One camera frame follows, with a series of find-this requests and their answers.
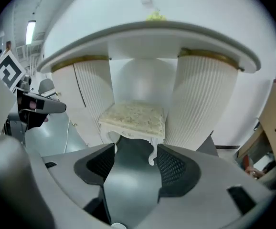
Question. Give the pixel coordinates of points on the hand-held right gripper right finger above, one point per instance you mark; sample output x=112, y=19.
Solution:
x=207, y=175

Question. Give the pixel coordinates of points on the white dressing table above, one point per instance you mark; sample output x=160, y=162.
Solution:
x=152, y=32

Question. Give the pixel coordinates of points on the grey chair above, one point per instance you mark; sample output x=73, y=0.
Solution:
x=46, y=86

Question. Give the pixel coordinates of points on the wooden cabinet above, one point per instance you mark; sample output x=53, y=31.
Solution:
x=274, y=118

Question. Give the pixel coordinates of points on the white stool with cream cushion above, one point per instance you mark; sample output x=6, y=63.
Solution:
x=133, y=116

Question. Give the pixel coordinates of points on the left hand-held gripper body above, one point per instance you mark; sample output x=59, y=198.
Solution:
x=9, y=68

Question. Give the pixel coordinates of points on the long ceiling light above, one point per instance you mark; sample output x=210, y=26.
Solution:
x=30, y=31

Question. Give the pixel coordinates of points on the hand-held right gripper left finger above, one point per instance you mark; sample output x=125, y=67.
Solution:
x=64, y=170

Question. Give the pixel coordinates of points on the yellow flower decoration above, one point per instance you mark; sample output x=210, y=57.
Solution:
x=155, y=17

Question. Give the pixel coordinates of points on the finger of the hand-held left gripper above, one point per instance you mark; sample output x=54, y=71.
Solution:
x=55, y=106

